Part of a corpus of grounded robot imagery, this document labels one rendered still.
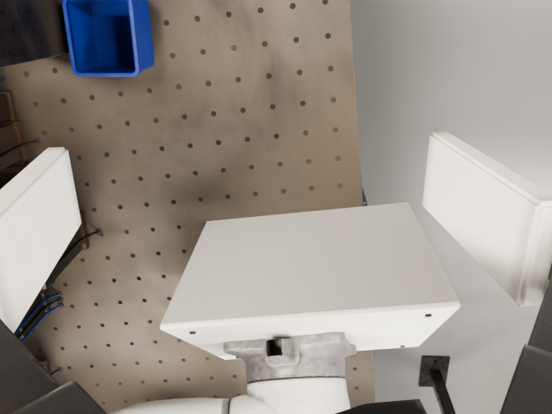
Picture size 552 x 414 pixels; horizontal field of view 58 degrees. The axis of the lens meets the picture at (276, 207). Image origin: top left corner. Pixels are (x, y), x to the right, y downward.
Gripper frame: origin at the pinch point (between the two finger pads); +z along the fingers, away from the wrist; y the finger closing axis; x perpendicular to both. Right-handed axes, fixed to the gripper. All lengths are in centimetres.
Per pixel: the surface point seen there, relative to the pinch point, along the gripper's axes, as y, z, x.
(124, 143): -19, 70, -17
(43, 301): -38, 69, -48
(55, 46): -25, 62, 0
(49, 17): -25, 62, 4
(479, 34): 72, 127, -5
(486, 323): 87, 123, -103
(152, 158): -14, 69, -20
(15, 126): -37, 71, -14
